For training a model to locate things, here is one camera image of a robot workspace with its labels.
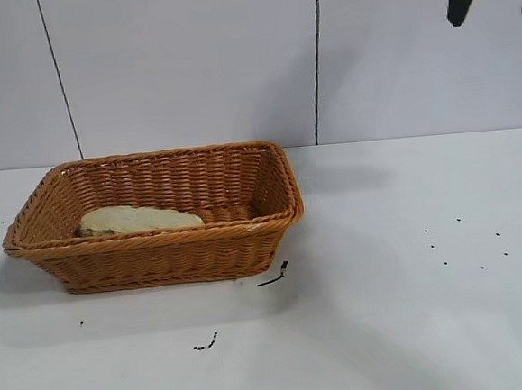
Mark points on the long twisted striped bread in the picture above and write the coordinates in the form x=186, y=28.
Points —
x=141, y=220

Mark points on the brown woven wicker basket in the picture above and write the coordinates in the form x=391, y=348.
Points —
x=157, y=257

